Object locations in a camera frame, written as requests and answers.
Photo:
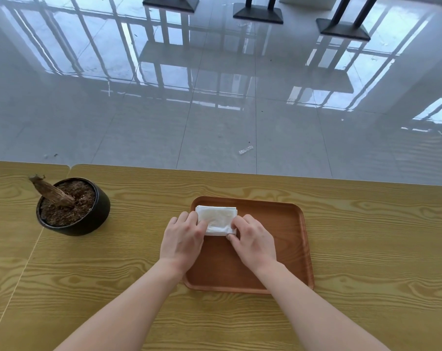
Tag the person's right hand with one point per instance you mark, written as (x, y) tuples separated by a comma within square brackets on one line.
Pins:
[(254, 246)]

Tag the person's left hand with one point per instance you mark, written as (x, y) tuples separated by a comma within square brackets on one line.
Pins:
[(180, 244)]

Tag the person's right thumb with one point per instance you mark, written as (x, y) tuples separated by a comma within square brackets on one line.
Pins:
[(232, 237)]

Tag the person's left thumb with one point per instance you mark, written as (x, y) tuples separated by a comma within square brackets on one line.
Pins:
[(202, 228)]

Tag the white paper napkin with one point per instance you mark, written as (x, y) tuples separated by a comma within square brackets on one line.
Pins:
[(218, 217)]

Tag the person's left forearm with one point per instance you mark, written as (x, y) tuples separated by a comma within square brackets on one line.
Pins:
[(129, 310)]

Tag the person's right forearm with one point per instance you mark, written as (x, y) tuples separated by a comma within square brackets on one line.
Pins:
[(308, 310)]

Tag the brown wooden tray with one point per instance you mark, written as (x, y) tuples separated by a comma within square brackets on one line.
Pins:
[(287, 248)]

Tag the clear plastic wrapper scrap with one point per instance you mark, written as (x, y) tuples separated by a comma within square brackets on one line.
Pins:
[(246, 150)]

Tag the black round plant pot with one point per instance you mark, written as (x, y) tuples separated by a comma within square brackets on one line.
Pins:
[(93, 219)]

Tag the brown potting soil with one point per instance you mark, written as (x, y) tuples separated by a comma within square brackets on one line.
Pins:
[(80, 201)]

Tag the dried brown plant stump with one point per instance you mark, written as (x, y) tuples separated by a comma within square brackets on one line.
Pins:
[(52, 193)]

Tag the black metal table base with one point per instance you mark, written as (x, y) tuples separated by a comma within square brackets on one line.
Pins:
[(171, 2), (343, 29), (258, 13)]

